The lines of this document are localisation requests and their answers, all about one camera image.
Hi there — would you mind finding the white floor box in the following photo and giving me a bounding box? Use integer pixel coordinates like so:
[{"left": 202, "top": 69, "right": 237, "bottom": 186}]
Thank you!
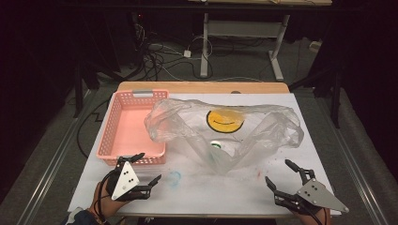
[{"left": 309, "top": 40, "right": 323, "bottom": 53}]

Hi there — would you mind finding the tangle of floor cables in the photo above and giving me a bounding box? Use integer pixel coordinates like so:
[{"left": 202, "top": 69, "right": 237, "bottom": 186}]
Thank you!
[{"left": 133, "top": 22, "right": 214, "bottom": 83}]

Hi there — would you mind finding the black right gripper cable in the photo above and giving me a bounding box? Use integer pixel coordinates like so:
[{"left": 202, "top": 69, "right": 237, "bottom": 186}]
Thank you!
[{"left": 308, "top": 205, "right": 328, "bottom": 225}]

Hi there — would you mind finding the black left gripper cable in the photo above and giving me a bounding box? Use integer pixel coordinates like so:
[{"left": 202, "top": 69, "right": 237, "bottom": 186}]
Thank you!
[{"left": 93, "top": 171, "right": 120, "bottom": 225}]

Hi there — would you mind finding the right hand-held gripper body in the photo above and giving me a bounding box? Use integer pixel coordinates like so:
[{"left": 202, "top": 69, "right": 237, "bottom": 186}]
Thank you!
[{"left": 273, "top": 169, "right": 350, "bottom": 217}]

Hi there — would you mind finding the metal floor rail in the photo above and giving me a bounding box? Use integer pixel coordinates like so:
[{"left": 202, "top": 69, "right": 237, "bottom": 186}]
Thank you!
[
  {"left": 15, "top": 88, "right": 99, "bottom": 225},
  {"left": 325, "top": 121, "right": 390, "bottom": 225}
]

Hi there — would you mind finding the pink plastic basket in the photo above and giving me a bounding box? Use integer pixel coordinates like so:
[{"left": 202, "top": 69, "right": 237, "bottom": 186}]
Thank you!
[{"left": 96, "top": 89, "right": 170, "bottom": 166}]

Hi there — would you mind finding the person's left hand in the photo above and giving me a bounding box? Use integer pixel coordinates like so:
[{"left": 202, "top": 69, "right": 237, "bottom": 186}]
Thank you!
[{"left": 88, "top": 181, "right": 130, "bottom": 220}]

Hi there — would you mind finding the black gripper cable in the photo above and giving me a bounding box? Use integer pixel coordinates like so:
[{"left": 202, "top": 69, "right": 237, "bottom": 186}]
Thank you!
[
  {"left": 93, "top": 171, "right": 120, "bottom": 225},
  {"left": 308, "top": 205, "right": 328, "bottom": 225}
]

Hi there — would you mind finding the white table sheet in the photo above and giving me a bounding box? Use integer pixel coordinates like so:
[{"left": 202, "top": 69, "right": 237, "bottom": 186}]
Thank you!
[{"left": 68, "top": 93, "right": 343, "bottom": 218}]

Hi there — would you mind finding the person's right hand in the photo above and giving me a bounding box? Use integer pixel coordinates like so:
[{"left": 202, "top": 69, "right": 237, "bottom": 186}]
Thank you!
[{"left": 289, "top": 207, "right": 333, "bottom": 225}]

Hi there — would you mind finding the black floor cable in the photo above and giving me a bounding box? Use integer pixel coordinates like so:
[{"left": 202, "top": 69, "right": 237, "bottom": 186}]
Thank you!
[{"left": 76, "top": 97, "right": 113, "bottom": 159}]

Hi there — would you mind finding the wooden table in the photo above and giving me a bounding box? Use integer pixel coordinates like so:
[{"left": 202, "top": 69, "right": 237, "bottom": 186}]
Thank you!
[{"left": 106, "top": 81, "right": 301, "bottom": 219}]

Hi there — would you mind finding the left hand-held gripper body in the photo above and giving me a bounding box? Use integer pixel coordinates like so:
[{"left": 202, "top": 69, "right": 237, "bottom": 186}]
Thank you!
[{"left": 105, "top": 156, "right": 153, "bottom": 203}]

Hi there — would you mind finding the clear plastic bag smiley print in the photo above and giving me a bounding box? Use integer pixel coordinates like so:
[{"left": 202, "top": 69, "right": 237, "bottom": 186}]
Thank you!
[{"left": 143, "top": 98, "right": 305, "bottom": 176}]

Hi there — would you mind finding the white-legged desk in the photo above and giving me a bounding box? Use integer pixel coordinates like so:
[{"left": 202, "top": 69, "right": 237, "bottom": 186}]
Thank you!
[{"left": 187, "top": 0, "right": 333, "bottom": 83}]

